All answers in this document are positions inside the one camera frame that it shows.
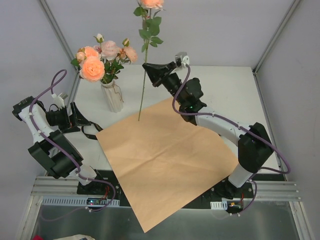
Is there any pink artificial flower bunch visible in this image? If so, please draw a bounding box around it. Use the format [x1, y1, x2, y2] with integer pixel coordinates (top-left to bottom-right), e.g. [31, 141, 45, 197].
[132, 0, 166, 122]

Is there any green and orange wrapping paper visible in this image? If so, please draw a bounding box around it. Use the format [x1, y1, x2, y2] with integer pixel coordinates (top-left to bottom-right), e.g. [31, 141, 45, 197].
[96, 98, 238, 232]

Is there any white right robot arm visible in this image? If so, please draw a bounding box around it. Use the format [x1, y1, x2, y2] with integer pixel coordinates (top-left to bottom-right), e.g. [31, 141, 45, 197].
[142, 61, 274, 199]

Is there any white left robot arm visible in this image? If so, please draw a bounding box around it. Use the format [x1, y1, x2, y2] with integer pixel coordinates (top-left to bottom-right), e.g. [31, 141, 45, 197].
[12, 96, 106, 195]

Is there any white ribbed ceramic vase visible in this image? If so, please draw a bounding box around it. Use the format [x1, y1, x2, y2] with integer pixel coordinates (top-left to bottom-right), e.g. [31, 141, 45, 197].
[100, 80, 124, 113]

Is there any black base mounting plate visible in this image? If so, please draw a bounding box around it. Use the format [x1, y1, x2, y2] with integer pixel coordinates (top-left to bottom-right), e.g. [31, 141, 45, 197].
[76, 170, 254, 210]

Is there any beige cloth at bottom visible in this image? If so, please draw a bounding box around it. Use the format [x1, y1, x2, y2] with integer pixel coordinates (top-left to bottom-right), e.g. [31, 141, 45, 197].
[54, 234, 95, 240]

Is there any red object at bottom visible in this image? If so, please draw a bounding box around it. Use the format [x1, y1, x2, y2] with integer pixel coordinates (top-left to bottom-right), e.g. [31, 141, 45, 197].
[31, 234, 46, 240]

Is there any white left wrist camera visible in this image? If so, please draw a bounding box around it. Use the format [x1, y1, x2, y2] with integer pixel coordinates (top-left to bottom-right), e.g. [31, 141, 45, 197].
[51, 93, 68, 109]

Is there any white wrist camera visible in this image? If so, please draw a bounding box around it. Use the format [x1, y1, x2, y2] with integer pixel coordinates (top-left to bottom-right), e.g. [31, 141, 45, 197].
[175, 51, 190, 69]
[51, 93, 68, 109]

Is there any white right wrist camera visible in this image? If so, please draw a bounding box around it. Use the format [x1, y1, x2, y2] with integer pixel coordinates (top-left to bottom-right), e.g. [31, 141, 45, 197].
[175, 51, 190, 69]

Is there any aluminium frame rail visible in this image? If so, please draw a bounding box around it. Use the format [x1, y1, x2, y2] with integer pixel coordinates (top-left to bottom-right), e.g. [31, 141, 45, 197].
[31, 176, 302, 202]

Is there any left white cable duct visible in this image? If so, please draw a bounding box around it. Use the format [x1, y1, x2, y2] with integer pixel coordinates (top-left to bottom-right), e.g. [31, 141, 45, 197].
[42, 196, 120, 208]

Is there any white cable duct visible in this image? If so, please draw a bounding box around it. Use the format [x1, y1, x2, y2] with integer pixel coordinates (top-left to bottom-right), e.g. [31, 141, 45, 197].
[42, 196, 120, 208]
[210, 199, 244, 211]

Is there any left aluminium corner post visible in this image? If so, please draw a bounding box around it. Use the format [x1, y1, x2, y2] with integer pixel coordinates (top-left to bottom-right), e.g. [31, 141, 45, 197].
[37, 0, 74, 62]

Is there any aluminium corner post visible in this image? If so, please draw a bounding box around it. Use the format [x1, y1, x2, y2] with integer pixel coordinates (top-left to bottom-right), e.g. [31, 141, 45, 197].
[252, 0, 303, 76]
[37, 0, 74, 62]

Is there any right white cable duct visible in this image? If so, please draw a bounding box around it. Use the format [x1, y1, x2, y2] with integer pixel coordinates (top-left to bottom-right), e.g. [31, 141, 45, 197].
[210, 199, 244, 211]

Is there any right aluminium corner post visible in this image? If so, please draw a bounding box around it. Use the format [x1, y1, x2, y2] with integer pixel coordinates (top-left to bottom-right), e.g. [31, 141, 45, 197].
[252, 0, 303, 76]

